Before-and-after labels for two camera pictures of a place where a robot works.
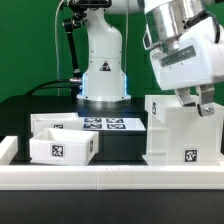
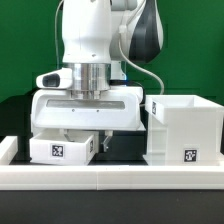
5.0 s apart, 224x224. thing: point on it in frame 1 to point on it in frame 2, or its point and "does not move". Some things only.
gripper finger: x=206 y=98 to x=108 y=134
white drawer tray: x=67 y=146 does not move
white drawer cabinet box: x=180 y=136 does not move
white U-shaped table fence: x=189 y=176 does not move
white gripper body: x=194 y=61 to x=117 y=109
